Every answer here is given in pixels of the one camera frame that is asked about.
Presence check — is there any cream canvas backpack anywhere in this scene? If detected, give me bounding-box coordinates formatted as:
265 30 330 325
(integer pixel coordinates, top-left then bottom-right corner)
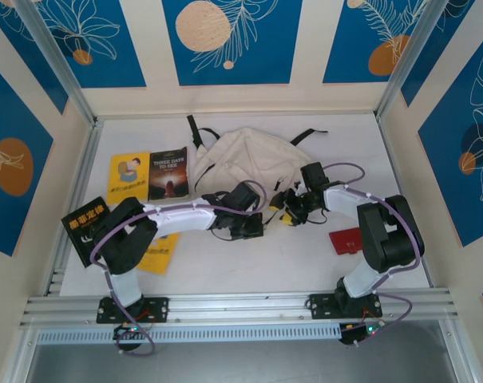
186 114 329 200

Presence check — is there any yellow book with black text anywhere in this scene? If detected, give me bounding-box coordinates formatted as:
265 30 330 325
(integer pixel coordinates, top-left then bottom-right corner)
139 233 181 276

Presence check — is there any dark Three Days book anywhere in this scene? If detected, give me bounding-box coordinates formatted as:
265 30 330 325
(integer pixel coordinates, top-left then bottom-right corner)
147 146 191 202

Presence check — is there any yellow book with cartoon cover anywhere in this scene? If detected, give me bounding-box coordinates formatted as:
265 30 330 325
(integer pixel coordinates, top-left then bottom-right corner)
107 150 152 202

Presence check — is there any black book with yellow title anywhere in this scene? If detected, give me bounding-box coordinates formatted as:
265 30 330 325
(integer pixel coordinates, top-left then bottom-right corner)
60 195 111 269

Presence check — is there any grey brushed metal panel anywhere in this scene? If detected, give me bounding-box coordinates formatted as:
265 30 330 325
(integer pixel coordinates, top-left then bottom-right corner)
25 343 457 383

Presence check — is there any blue panel dark circle flower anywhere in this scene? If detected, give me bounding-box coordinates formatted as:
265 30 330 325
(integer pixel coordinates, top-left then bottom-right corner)
418 39 483 247

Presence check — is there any blue panel with peach circle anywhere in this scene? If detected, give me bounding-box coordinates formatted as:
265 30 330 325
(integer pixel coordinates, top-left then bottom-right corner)
162 0 304 87

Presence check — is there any blue panel fern orange circle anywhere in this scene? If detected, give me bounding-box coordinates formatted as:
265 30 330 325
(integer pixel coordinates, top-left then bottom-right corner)
322 0 430 85

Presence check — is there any blue panel with flower outline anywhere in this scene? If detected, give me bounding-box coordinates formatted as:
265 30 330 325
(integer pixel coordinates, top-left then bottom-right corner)
31 0 147 89

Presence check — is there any blue panel flower orange circle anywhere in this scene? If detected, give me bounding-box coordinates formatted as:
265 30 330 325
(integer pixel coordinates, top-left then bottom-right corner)
0 55 54 257

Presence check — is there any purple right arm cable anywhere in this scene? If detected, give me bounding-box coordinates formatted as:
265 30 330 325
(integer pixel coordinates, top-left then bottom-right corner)
322 161 426 348

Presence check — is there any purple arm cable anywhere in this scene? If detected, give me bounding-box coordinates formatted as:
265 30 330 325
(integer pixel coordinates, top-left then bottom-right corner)
322 161 426 348
89 180 268 356

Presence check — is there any aluminium front rail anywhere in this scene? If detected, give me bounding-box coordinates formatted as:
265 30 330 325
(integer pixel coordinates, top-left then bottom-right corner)
19 287 460 330

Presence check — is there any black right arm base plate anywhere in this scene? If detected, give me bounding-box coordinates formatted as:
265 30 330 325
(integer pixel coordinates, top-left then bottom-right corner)
309 292 382 320

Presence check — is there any aluminium table side rail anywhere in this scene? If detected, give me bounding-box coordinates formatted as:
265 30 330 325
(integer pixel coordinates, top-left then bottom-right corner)
45 119 103 297
374 113 434 289

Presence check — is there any grey slotted cable duct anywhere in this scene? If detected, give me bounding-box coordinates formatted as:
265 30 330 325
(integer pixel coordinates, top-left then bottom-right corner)
36 322 342 346

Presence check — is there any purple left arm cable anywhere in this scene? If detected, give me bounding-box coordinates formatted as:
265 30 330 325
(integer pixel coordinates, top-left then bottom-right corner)
89 180 268 356

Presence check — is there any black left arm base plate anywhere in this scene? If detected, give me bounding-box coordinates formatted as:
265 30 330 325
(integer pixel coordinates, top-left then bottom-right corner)
96 295 171 324

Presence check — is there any aluminium corner post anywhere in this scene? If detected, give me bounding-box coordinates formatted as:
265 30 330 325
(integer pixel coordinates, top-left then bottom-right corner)
375 0 445 120
14 0 97 125

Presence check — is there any blue wall panel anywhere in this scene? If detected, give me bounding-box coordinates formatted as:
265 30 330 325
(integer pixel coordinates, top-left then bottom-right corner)
0 0 70 116
400 0 476 108

